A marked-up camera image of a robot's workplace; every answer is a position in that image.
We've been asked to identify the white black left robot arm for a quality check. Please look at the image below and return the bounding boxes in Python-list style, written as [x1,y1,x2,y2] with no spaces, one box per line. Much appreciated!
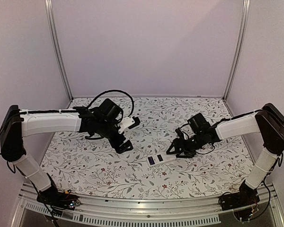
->
[0,98,140,205]

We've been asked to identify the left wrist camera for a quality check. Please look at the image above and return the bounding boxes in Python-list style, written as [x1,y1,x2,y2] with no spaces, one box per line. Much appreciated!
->
[128,117,141,129]

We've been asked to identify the black battery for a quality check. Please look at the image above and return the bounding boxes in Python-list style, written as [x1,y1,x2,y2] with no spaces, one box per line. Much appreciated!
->
[148,157,154,165]
[151,156,156,165]

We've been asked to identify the right aluminium frame post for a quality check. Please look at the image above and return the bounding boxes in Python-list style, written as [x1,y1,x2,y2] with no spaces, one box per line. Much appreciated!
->
[222,0,250,101]

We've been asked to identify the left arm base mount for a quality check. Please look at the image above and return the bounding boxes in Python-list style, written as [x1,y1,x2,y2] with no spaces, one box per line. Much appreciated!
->
[37,186,80,210]

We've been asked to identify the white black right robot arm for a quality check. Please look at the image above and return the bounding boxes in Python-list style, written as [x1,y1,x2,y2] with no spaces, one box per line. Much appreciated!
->
[166,103,284,206]

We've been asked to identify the left aluminium frame post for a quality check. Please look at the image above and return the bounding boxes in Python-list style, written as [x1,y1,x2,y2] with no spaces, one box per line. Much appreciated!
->
[44,0,73,101]

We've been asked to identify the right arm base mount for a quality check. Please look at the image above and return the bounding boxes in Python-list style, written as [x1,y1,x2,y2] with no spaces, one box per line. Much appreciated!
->
[218,181,260,211]

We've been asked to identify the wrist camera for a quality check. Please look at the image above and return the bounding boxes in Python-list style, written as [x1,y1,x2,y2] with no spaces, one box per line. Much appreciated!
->
[175,128,185,138]
[128,117,141,129]

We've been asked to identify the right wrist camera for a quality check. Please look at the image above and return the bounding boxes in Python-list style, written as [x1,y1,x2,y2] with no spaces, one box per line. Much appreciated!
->
[175,128,185,138]

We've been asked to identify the black battery front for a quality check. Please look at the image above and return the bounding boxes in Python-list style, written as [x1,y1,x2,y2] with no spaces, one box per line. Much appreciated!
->
[151,156,156,165]

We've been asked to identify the aluminium frame post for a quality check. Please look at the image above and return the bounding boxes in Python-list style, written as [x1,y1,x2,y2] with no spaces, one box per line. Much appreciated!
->
[44,0,73,101]
[222,0,250,101]

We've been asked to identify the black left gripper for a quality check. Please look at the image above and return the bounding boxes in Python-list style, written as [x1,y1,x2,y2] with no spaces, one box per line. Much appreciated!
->
[97,120,133,154]

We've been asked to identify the white and red remote control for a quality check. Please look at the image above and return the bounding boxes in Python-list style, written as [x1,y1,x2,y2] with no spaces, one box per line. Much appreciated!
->
[146,153,176,167]

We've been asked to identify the aluminium front rail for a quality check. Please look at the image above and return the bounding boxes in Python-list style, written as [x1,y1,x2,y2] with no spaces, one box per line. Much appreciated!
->
[10,184,284,227]

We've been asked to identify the floral patterned table mat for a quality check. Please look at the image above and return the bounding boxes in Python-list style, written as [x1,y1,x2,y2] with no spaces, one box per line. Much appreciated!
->
[41,97,253,199]

